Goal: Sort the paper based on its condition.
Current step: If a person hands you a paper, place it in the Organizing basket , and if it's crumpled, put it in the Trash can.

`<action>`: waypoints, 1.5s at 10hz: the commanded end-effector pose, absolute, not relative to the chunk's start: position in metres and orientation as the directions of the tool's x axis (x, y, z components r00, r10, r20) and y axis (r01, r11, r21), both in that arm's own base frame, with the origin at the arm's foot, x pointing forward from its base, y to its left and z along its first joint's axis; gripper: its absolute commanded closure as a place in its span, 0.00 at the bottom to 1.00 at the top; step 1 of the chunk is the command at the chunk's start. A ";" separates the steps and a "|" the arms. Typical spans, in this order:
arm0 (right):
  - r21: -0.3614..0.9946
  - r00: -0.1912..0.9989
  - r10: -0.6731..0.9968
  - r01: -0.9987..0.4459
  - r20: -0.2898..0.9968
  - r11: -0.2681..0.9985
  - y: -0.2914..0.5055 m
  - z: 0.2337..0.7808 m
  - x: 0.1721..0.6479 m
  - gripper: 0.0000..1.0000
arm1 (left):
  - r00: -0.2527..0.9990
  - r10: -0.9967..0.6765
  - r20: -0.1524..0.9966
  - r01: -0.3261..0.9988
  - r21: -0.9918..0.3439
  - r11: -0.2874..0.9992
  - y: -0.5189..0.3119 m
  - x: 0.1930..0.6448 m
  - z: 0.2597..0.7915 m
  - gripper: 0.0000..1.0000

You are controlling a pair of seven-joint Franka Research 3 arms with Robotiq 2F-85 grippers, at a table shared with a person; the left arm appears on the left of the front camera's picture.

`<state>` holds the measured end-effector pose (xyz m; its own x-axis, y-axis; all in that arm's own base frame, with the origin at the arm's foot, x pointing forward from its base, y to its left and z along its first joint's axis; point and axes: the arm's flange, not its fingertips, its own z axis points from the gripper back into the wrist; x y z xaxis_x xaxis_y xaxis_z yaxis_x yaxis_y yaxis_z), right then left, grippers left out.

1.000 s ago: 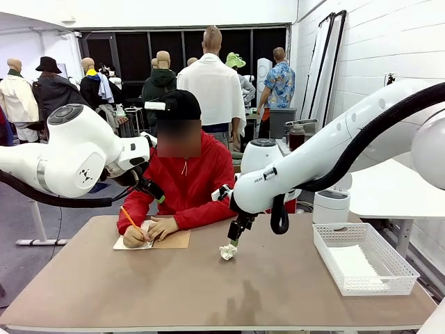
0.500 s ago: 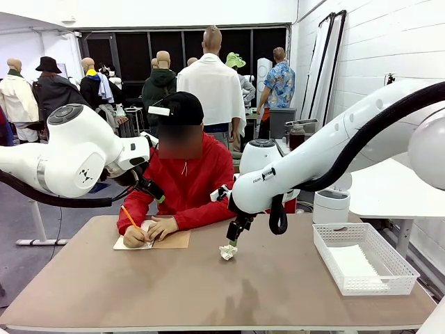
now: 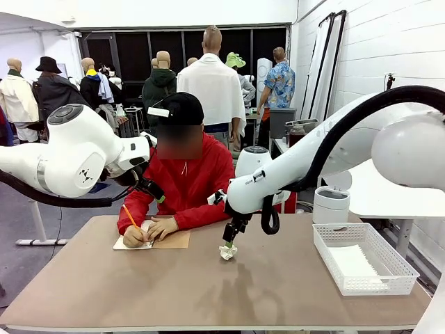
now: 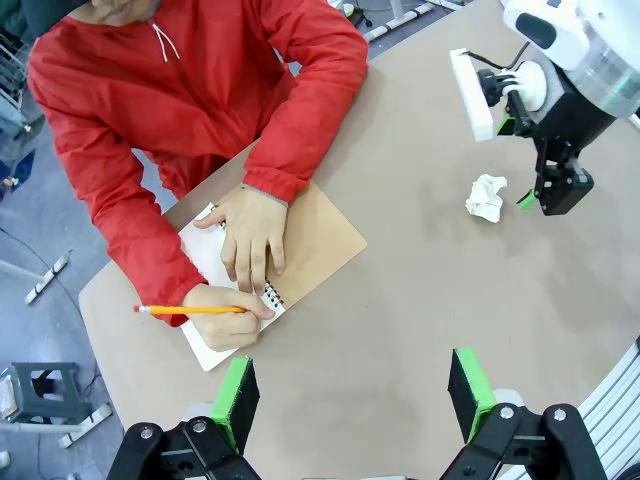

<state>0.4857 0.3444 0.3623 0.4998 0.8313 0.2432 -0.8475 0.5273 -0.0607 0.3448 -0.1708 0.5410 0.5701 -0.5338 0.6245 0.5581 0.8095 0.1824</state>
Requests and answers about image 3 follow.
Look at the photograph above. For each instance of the bare mannequin head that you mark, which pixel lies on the bare mannequin head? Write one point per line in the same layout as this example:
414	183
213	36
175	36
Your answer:
192	61
154	63

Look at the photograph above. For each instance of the black cap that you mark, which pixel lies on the black cap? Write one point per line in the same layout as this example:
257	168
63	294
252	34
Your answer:
184	108

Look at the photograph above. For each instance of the black framed white panel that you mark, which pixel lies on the black framed white panel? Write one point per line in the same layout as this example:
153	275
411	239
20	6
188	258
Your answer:
314	80
328	87

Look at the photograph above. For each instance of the mannequin in dark coat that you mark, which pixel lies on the mannequin in dark coat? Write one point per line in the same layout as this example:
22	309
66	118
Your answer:
57	90

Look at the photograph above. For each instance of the mannequin in grey shirt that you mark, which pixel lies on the mannequin in grey shirt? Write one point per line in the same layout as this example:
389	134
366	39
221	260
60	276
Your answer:
247	87

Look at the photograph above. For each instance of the person's right forearm red sleeve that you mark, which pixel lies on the person's right forearm red sleeve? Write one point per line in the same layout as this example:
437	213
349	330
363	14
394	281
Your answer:
127	219

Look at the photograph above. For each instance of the white tower fan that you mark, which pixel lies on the white tower fan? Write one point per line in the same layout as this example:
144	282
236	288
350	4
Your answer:
264	69

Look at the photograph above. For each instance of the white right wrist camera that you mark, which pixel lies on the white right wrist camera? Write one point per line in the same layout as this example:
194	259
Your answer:
215	198

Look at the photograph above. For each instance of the black bucket hat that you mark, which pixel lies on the black bucket hat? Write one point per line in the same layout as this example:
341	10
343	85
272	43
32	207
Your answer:
48	64

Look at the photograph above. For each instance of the spiral notebook brown cover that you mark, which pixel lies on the spiral notebook brown cover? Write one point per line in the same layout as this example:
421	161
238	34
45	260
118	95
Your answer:
177	240

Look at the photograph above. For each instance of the black tripod stand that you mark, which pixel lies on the black tripod stand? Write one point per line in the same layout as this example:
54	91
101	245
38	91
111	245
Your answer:
390	83

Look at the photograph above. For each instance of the yellow pencil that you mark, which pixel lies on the yellow pencil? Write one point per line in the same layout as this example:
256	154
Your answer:
129	215

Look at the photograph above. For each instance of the person's blurred head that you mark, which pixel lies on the person's blurred head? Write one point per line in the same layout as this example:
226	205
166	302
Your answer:
179	141

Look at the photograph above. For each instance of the mannequin with yellow collar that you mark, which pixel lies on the mannequin with yellow collar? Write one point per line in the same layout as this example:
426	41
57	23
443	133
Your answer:
90	90

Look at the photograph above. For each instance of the grey metal tray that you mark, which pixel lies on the grey metal tray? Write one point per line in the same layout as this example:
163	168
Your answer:
306	121

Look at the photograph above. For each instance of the white head-mounted camera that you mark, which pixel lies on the white head-mounted camera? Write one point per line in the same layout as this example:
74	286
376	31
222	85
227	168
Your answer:
158	112

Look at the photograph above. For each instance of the white lidded trash bin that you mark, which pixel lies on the white lidded trash bin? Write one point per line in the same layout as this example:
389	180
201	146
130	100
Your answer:
330	208

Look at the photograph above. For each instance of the tall mannequin white cape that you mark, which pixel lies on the tall mannequin white cape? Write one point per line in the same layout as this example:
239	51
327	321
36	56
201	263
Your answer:
215	80

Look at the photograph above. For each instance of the mannequin in dark green hoodie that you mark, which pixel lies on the mannequin in dark green hoodie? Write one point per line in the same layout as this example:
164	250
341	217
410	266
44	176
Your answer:
158	81

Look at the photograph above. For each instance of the glass jar brown liquid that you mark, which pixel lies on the glass jar brown liquid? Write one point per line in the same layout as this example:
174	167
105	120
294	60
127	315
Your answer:
295	134

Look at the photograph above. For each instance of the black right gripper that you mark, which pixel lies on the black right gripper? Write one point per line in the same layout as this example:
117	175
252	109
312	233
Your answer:
236	226

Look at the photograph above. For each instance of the light green hat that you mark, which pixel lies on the light green hat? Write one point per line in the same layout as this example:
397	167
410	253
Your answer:
234	61

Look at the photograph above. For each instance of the mannequin in floral shirt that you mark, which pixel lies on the mannequin in floral shirt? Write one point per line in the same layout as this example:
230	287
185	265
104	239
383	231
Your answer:
280	85

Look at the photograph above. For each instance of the person's right hand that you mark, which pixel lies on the person's right hand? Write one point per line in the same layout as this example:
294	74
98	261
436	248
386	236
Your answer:
135	239

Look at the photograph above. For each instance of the small white side table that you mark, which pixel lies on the small white side table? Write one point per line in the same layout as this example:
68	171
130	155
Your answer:
278	143

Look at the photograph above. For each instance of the mannequin in cream coat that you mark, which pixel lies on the mannequin in cream coat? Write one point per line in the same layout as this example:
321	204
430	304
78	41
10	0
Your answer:
17	101

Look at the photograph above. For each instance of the white paper ball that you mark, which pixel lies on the white paper ball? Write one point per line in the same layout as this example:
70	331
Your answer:
227	253

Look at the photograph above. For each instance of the person's left forearm red sleeve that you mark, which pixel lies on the person's left forearm red sleeve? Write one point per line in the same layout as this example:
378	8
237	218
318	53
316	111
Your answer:
205	215

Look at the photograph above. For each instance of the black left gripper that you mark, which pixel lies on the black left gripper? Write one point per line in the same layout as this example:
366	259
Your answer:
147	188

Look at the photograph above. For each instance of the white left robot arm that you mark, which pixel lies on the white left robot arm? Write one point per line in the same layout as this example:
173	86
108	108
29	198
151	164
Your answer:
76	153

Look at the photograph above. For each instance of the person's red jacket torso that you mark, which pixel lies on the person's red jacket torso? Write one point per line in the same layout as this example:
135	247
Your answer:
194	188

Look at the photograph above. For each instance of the grey box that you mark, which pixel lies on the grey box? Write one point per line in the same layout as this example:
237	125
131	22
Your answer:
281	121

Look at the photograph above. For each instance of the person's left hand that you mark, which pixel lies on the person's left hand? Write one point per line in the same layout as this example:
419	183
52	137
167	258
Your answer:
163	228

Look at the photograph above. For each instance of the small white stand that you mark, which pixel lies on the small white stand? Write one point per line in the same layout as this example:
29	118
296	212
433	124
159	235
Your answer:
133	109

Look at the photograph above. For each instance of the blue floor mat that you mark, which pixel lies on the blue floor mat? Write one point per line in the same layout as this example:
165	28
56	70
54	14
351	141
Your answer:
99	188

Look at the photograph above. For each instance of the white perforated plastic basket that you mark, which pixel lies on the white perforated plastic basket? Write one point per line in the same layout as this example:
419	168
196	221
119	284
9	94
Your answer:
400	278

